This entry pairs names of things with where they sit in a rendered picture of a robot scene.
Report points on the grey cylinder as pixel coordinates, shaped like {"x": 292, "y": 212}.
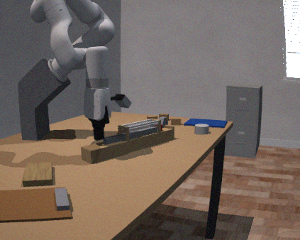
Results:
{"x": 201, "y": 129}

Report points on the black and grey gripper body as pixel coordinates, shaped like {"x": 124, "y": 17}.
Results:
{"x": 95, "y": 100}

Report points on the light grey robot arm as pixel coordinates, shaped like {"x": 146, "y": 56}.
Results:
{"x": 76, "y": 56}

